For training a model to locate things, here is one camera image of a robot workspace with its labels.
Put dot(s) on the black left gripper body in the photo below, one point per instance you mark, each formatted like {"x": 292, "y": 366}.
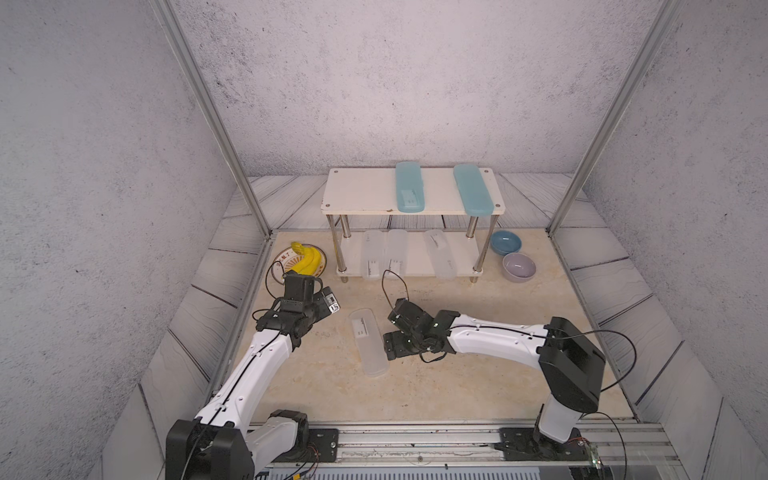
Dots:
{"x": 316, "y": 311}

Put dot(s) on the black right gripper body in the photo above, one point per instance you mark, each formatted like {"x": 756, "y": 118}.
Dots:
{"x": 401, "y": 345}

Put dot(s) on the clear pencil case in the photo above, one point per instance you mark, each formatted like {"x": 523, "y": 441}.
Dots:
{"x": 369, "y": 342}
{"x": 440, "y": 254}
{"x": 396, "y": 252}
{"x": 373, "y": 253}

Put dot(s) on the blue pencil case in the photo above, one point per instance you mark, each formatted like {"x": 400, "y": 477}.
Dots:
{"x": 409, "y": 187}
{"x": 475, "y": 196}

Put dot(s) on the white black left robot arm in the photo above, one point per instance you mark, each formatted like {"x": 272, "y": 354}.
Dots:
{"x": 217, "y": 443}

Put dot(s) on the white two-tier shelf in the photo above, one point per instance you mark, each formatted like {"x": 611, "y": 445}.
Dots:
{"x": 370, "y": 192}

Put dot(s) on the yellow toy banana bunch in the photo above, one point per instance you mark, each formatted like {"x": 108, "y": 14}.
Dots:
{"x": 309, "y": 261}

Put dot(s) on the decorated round plate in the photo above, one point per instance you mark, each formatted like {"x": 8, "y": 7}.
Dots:
{"x": 286, "y": 259}

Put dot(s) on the lilac ceramic bowl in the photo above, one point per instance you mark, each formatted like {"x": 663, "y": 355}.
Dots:
{"x": 518, "y": 267}

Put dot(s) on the blue ceramic bowl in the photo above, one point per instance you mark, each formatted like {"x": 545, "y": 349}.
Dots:
{"x": 504, "y": 242}

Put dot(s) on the left aluminium frame post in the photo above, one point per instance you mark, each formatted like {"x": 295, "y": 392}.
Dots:
{"x": 174, "y": 33}

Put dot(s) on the aluminium frame post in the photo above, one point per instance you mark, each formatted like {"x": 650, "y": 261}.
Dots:
{"x": 643, "y": 60}
{"x": 174, "y": 33}

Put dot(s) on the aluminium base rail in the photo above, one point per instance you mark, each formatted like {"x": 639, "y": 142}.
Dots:
{"x": 596, "y": 448}

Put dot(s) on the right aluminium frame post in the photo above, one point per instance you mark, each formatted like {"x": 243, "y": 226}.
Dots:
{"x": 643, "y": 60}

